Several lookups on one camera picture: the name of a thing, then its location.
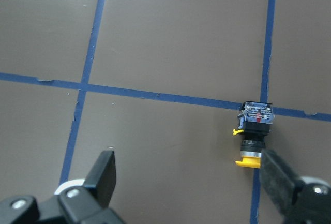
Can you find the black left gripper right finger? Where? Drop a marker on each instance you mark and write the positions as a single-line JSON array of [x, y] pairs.
[[299, 199]]

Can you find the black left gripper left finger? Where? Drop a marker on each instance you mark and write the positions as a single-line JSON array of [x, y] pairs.
[[87, 200]]

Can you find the yellow emergency stop button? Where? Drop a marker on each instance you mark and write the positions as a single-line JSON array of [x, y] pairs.
[[254, 122]]

